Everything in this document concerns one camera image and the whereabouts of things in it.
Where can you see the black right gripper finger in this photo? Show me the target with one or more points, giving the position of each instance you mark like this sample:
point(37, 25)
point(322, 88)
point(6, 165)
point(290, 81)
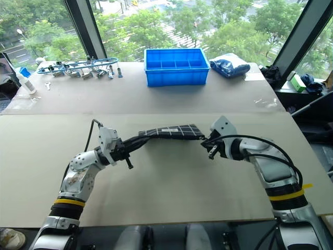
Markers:
point(207, 144)
point(206, 138)

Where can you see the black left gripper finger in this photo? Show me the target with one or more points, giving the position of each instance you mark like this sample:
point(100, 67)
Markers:
point(136, 147)
point(134, 141)

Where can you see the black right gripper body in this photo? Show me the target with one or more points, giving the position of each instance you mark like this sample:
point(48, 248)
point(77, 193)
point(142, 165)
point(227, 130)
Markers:
point(216, 144)

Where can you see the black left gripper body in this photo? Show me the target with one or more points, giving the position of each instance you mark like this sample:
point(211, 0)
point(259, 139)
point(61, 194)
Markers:
point(119, 152)

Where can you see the black grid pencil pouch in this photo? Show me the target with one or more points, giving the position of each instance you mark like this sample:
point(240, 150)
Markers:
point(171, 131)

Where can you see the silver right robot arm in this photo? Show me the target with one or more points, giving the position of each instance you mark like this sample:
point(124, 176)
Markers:
point(275, 166)

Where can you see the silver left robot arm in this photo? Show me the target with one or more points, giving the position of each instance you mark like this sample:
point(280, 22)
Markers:
point(80, 169)

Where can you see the clear plastic wrapper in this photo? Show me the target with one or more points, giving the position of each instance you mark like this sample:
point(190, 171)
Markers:
point(28, 99)
point(266, 102)

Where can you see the silver metal clip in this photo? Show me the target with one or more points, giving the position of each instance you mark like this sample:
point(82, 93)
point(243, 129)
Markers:
point(58, 74)
point(87, 76)
point(101, 74)
point(72, 74)
point(120, 73)
point(111, 72)

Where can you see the blue plastic divided bin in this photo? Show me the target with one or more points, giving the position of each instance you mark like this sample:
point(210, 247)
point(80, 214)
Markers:
point(177, 71)

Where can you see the blue plastic bag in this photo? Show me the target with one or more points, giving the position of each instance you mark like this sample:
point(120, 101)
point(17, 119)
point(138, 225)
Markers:
point(229, 67)

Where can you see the black crumpled cloth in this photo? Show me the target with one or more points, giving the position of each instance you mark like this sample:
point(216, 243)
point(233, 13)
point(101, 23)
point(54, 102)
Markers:
point(271, 75)

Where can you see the green cardboard box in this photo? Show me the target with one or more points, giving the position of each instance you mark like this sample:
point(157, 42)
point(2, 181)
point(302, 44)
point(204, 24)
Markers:
point(298, 84)

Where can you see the white squeeze bottle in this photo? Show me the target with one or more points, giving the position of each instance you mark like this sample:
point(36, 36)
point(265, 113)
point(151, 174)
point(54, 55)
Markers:
point(28, 84)

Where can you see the dark blue cloth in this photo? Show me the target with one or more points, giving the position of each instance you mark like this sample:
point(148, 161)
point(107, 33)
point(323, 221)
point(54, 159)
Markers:
point(313, 84)

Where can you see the white round object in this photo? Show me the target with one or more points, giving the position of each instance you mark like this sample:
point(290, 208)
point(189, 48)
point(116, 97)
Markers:
point(40, 61)

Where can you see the dark window pillar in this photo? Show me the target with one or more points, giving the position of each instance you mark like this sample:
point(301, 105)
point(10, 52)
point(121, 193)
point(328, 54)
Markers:
point(299, 36)
point(87, 28)

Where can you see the small blue box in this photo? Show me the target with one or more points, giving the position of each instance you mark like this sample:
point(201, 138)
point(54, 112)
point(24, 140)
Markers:
point(25, 72)

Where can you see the brown cardboard piece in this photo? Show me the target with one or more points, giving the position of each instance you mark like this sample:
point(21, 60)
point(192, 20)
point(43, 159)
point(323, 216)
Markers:
point(327, 82)

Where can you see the white sneaker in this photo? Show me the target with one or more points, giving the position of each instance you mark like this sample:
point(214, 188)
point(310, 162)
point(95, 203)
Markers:
point(10, 239)

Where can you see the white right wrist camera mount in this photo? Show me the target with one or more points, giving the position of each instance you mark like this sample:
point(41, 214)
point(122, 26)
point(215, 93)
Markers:
point(223, 127)

